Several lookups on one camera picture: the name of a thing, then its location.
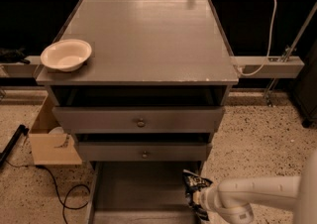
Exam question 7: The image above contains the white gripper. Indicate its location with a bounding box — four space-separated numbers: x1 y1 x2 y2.
193 185 222 212

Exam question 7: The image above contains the black bar on floor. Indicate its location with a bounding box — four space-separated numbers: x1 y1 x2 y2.
0 124 29 167

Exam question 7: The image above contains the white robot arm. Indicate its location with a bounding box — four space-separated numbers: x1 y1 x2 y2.
198 151 317 224

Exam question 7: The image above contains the grey middle drawer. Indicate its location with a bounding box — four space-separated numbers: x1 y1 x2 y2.
76 133 212 162

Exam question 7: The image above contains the dark cart at right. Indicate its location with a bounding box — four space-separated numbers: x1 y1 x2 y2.
292 41 317 128

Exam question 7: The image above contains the white bowl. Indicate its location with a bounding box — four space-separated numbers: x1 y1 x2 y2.
40 39 92 72

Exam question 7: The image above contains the cardboard box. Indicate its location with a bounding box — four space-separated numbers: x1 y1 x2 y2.
29 97 82 166

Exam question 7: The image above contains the blue chip bag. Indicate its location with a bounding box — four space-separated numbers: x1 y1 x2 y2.
182 169 212 224

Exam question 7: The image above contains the white hanging cable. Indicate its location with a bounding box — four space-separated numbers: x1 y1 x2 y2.
236 0 277 77

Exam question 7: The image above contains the round top drawer knob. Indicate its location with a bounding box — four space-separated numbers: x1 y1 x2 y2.
137 119 146 128

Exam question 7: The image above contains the grey bottom drawer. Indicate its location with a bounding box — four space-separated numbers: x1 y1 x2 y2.
85 162 199 224

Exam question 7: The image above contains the round drawer knob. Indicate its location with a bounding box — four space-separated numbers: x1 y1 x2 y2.
142 151 149 159
137 119 146 128

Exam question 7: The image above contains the grey drawer cabinet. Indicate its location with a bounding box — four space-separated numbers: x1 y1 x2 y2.
35 0 240 169

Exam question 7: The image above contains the grey top drawer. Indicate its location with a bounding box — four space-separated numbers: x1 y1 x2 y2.
53 86 224 134

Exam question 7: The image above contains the round middle drawer knob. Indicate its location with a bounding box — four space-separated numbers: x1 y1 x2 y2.
142 151 149 159

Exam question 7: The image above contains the grey drawer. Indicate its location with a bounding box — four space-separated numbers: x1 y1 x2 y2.
76 133 212 162
85 162 199 224
53 86 224 134

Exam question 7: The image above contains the black object on rail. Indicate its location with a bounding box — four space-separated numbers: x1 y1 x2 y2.
0 48 31 64

